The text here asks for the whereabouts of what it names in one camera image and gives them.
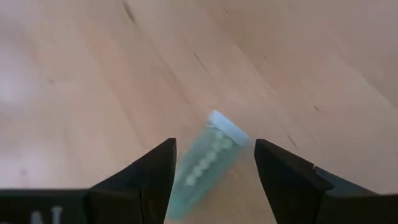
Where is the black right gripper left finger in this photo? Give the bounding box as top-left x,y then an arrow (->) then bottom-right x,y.
86,138 -> 177,224

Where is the green clear medicine bottle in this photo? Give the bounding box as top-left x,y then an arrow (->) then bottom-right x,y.
168,110 -> 251,221

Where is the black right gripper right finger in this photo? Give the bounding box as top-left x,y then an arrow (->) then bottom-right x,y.
254,138 -> 335,224

